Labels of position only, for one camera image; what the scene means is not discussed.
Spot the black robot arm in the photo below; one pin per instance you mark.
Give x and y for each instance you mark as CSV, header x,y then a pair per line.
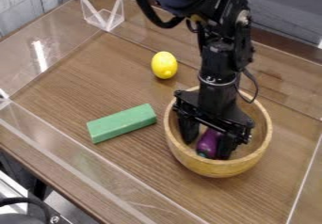
x,y
222,24

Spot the clear acrylic tray wall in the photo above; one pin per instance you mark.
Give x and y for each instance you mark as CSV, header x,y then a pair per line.
x,y
70,73

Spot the brown wooden bowl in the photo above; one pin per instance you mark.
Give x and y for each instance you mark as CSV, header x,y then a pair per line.
x,y
242,159

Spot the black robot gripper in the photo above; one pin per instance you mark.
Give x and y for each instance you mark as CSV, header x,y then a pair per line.
x,y
210,105

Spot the black metal bracket with bolt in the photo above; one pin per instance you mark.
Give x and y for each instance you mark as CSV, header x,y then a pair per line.
x,y
55,211

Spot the purple toy eggplant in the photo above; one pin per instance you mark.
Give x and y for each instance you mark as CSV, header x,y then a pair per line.
x,y
208,144

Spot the green rectangular block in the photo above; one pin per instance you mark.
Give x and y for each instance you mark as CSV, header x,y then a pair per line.
x,y
122,122

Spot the yellow toy lemon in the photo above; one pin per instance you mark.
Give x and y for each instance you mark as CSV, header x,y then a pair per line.
x,y
165,65

